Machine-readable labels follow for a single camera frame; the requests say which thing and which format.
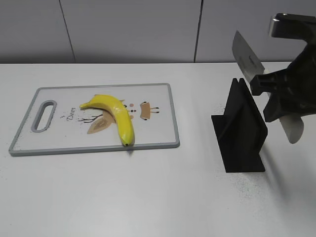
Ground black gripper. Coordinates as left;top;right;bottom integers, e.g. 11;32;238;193
250;13;316;122

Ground white handled kitchen knife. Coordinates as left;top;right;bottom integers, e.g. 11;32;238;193
232;31;304;144

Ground yellow plastic banana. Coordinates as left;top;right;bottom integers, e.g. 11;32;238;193
79;94;134;146

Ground black knife stand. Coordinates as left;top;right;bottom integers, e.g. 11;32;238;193
211;78;268;173

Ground white grey-rimmed cutting board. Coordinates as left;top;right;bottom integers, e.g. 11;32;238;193
9;83;180;156

